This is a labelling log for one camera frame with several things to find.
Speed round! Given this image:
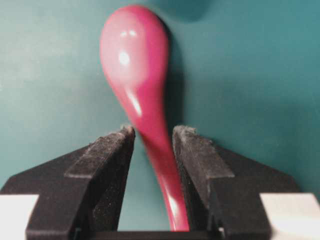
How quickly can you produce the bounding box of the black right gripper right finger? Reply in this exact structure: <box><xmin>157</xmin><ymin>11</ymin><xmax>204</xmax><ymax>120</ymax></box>
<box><xmin>172</xmin><ymin>124</ymin><xmax>320</xmax><ymax>240</ymax></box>

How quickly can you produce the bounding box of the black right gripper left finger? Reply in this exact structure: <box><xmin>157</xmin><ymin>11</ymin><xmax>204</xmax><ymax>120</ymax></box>
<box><xmin>0</xmin><ymin>124</ymin><xmax>136</xmax><ymax>240</ymax></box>

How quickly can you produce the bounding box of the pink plastic spoon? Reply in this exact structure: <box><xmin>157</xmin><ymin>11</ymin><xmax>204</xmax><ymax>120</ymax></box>
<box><xmin>99</xmin><ymin>4</ymin><xmax>190</xmax><ymax>232</ymax></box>

